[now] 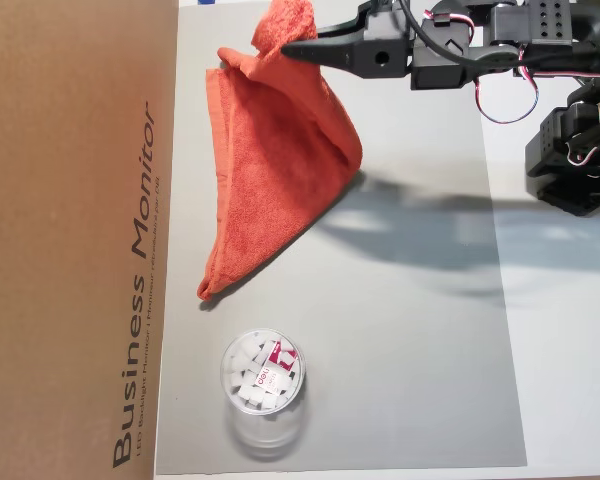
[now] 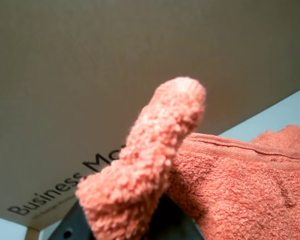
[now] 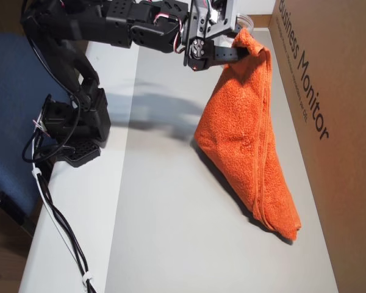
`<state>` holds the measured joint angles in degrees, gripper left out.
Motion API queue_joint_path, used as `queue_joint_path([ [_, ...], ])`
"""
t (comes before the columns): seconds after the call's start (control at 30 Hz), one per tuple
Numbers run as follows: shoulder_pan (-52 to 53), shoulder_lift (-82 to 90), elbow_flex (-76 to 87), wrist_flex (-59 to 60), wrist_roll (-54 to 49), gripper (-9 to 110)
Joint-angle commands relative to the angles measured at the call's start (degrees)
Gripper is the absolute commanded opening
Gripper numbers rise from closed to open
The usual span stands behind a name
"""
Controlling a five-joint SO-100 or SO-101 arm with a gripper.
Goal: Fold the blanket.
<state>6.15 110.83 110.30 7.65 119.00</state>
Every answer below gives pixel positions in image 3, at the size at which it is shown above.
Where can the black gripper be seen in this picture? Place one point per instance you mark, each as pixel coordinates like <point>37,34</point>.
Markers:
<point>201,54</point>

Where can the orange terry towel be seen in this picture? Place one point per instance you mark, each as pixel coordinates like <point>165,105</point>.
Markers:
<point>241,137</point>

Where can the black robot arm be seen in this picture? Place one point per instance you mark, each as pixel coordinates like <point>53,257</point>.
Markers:
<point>122,18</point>

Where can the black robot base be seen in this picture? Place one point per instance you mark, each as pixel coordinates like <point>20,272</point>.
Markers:
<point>85,146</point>

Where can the clear plastic jar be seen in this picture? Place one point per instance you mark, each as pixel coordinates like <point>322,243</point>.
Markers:
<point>247,21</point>

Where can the brown cardboard back panel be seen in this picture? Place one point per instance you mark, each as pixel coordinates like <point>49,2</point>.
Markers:
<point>263,21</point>

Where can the grey table mat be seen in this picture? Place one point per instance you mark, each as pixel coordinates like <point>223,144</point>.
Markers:
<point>170,213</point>

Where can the cardboard Business Monitor box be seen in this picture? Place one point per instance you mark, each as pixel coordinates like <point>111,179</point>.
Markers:
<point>347,183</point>

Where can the blue office chair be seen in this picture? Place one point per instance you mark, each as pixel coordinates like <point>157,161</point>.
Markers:
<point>9,107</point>

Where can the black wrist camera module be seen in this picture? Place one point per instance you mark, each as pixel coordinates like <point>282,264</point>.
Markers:
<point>228,12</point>

